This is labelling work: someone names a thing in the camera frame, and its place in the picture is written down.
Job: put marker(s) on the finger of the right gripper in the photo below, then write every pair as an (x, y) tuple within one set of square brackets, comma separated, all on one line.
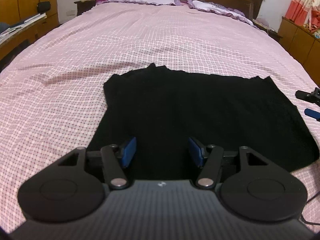
[(312, 97), (313, 114)]

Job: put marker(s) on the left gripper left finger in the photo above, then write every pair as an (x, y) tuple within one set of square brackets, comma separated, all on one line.
[(76, 185)]

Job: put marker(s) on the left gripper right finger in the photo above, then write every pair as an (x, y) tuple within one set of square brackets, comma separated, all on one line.
[(248, 184)]

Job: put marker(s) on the black garment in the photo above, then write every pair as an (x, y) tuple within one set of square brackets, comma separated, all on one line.
[(163, 108)]

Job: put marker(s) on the wooden side cabinet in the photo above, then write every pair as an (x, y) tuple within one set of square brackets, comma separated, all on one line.
[(302, 46)]

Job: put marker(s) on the orange pink curtain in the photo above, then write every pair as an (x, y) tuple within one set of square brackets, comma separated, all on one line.
[(302, 12)]

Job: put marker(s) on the pink checked bed sheet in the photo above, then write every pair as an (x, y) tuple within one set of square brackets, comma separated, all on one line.
[(52, 93)]

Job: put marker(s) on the right purple ruffled pillow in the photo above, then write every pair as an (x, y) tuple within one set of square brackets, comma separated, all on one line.
[(219, 10)]

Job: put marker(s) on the wooden desk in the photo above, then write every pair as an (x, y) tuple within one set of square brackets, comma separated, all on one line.
[(30, 33)]

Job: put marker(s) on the books on desk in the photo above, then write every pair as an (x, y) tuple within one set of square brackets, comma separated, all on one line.
[(22, 26)]

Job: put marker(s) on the dark wooden nightstand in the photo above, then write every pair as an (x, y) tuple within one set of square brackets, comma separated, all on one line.
[(84, 6)]

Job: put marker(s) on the black pouch on desk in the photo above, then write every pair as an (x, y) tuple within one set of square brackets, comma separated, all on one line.
[(43, 7)]

